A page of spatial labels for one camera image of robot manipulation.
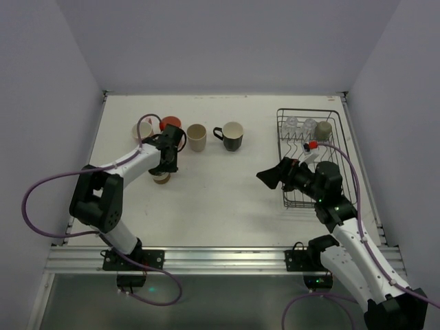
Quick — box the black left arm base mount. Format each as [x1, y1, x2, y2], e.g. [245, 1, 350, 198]
[100, 239, 165, 293]

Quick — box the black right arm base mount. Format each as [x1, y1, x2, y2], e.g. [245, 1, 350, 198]
[284, 235, 340, 292]

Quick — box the beige cream cup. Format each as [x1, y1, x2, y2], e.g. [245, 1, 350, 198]
[186, 124, 207, 152]

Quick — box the glossy pink handled mug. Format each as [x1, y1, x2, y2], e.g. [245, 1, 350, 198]
[131, 118, 154, 141]

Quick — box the clear glass cup right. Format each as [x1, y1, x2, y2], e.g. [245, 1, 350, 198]
[301, 118, 317, 139]

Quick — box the clear glass cup left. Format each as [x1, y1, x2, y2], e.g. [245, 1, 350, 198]
[281, 116, 298, 140]

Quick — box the grey-beige speckled cup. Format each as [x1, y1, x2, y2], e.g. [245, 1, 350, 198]
[315, 121, 333, 141]

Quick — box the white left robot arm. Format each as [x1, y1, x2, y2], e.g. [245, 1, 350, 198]
[69, 124, 184, 255]

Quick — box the cream cup brown band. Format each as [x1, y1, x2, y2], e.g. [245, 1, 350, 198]
[152, 173, 171, 184]

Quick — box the black wire dish rack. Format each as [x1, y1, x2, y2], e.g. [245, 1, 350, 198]
[276, 108, 358, 210]

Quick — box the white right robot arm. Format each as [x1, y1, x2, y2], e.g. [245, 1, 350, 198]
[256, 157, 428, 329]

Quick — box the glossy black handled mug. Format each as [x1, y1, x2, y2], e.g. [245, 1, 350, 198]
[212, 122, 244, 152]

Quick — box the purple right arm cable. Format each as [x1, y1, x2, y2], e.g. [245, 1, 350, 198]
[283, 140, 440, 330]

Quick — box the matte pink tumbler cup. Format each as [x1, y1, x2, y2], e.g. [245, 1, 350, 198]
[159, 116, 182, 131]

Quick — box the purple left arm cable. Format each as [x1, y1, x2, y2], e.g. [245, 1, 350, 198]
[21, 113, 183, 307]

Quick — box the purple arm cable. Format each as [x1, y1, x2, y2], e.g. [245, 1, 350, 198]
[283, 140, 440, 330]
[21, 113, 183, 307]

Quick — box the aluminium mounting rail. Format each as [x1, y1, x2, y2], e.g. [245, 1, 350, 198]
[47, 244, 403, 276]

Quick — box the clear glass cup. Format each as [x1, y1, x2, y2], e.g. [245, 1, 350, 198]
[281, 116, 298, 140]
[301, 118, 317, 139]

